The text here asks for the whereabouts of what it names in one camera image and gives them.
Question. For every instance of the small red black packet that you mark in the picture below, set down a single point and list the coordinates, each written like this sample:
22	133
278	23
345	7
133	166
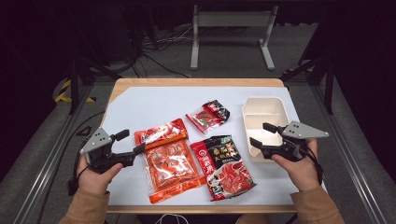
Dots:
207	118

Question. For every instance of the black metal stand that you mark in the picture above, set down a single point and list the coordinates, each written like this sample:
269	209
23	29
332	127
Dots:
76	81
323	77

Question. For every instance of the yellow black striped tape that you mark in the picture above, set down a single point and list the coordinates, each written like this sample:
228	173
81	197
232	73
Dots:
62	93

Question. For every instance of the cream divided lunch box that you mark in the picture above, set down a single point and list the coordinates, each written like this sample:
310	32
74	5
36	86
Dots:
264	112

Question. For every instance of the person's left hand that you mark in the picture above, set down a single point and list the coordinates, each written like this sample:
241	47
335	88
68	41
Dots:
95	179

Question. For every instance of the large red black seasoning packet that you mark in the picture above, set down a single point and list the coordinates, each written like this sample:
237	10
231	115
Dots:
225	169

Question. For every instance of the white-legged desk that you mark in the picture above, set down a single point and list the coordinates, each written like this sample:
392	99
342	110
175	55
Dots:
232	19

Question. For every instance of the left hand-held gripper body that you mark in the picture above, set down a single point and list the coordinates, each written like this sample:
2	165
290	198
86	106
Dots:
98	141

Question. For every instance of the orange seasoning packet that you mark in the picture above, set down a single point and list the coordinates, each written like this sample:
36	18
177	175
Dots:
171	161

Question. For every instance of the person's right hand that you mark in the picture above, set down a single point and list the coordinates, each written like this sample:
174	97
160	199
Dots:
300	174

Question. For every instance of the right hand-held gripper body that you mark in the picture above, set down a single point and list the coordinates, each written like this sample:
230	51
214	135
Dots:
300	130

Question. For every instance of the aluminium rail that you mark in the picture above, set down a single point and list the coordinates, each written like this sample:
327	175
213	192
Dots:
46	174
351	161

